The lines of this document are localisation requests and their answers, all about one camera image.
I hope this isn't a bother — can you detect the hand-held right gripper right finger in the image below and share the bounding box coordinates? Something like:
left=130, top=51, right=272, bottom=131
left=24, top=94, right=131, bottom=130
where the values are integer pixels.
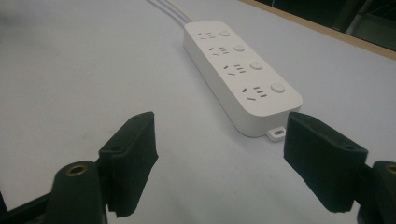
left=283, top=111, right=369, bottom=214

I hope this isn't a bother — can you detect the white power strip cable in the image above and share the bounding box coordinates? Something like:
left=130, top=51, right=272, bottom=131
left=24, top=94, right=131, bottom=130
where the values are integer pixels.
left=147, top=0, right=195, bottom=24

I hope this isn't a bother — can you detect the white power strip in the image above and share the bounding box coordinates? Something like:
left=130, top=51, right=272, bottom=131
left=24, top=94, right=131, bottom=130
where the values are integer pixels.
left=182, top=20, right=304, bottom=143

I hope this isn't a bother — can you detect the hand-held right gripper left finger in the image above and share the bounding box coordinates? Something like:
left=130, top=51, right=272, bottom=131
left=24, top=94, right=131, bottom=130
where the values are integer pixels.
left=98, top=111, right=160, bottom=218

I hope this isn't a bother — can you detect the dark metal stand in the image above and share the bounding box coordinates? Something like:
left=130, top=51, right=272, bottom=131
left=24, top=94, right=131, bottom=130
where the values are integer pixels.
left=334, top=0, right=396, bottom=52

